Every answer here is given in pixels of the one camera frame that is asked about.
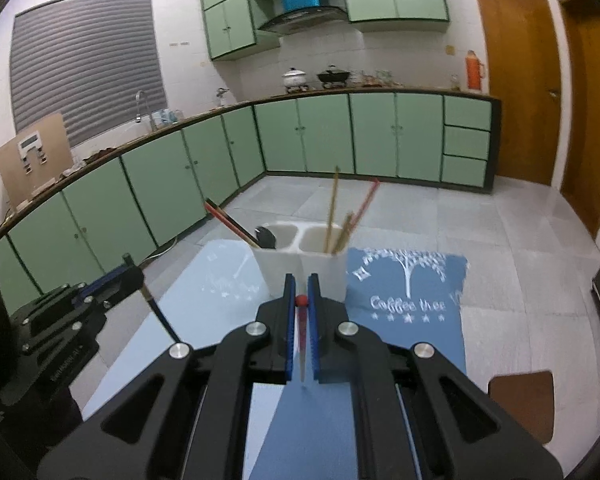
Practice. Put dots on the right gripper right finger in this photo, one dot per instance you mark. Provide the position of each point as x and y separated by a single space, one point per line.
416 415

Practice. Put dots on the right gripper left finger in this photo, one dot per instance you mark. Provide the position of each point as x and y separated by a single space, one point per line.
185 416

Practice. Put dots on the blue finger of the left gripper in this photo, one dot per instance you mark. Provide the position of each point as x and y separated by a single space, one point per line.
114 286

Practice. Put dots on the black chopstick red end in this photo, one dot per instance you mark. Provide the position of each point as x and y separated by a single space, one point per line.
155 309

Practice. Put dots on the black spoon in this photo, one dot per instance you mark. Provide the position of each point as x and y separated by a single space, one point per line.
265 238

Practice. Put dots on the wooden chopstick red pattern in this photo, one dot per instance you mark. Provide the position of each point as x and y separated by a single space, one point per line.
363 208

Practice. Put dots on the green lower kitchen cabinets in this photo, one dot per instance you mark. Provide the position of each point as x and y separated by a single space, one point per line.
137 198

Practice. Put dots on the brown stool seat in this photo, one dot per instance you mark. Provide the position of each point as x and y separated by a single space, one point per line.
530 399

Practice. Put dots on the dark blue table mat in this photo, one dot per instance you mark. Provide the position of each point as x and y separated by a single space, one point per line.
405 297

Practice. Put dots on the cardboard board with device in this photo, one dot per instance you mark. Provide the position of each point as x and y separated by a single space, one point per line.
37 155

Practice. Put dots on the chrome sink faucet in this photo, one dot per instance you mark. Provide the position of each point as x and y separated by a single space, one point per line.
143 110

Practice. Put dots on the white two-compartment utensil holder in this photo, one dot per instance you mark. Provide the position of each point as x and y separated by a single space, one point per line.
299 251

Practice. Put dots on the grey window blind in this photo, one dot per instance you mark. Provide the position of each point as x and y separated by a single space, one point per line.
84 59

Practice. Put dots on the white cooking pot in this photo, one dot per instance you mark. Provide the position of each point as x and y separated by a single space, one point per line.
295 81

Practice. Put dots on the black wok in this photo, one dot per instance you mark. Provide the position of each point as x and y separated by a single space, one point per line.
333 77

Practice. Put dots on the black range hood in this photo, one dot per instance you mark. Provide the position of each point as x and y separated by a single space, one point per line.
297 20

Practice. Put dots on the orange thermos flask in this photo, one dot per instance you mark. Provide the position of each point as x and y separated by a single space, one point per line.
475 71

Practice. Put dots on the brown wooden door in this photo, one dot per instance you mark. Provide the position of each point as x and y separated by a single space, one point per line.
524 73
581 181

